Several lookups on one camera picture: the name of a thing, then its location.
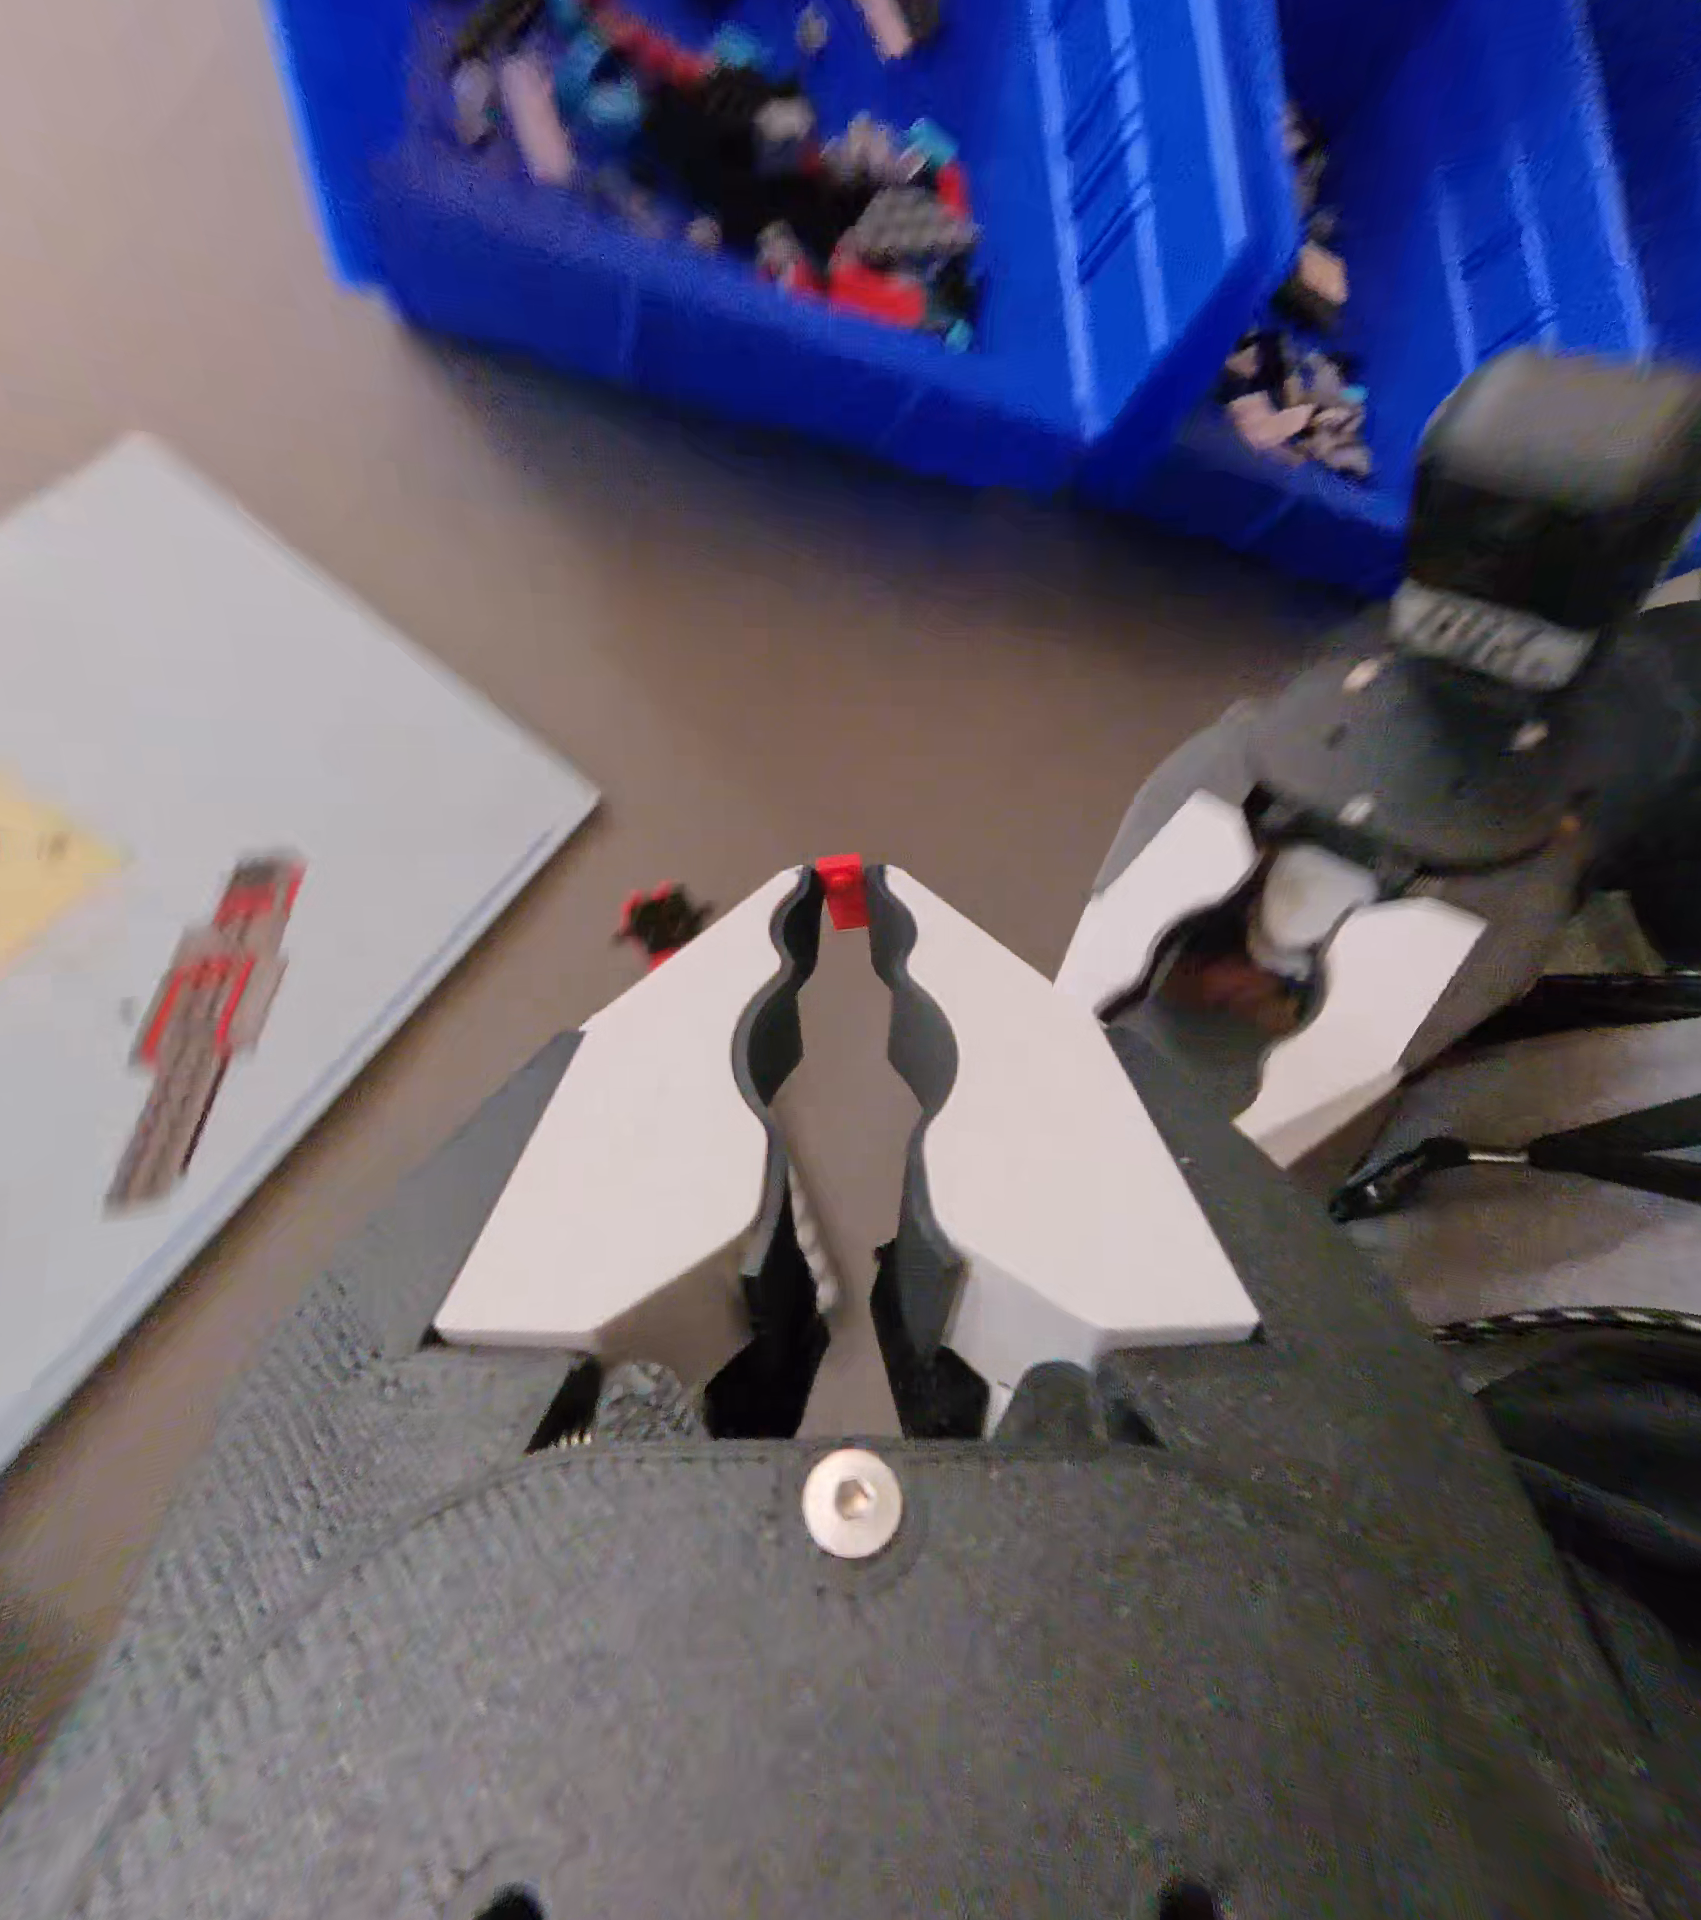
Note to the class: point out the grey plate with red bricks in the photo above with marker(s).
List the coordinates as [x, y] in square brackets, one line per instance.
[663, 918]

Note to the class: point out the small red toy brick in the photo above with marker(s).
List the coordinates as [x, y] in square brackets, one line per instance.
[839, 889]

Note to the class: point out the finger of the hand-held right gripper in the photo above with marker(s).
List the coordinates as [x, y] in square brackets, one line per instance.
[1376, 1005]
[1166, 871]

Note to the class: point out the pile of toy bricks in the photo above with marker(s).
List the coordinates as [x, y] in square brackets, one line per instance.
[792, 165]
[1308, 390]

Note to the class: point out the person's black hoodie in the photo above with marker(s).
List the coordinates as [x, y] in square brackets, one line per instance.
[1659, 1470]

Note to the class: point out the blue plastic bin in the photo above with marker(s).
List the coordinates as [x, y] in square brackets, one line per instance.
[1121, 224]
[1509, 194]

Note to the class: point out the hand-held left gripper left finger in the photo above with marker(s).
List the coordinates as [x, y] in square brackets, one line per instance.
[610, 1185]

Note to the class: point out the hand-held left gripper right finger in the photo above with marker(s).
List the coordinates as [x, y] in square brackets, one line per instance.
[1075, 1185]

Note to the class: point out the open instruction booklet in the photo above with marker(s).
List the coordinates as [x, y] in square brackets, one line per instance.
[264, 674]

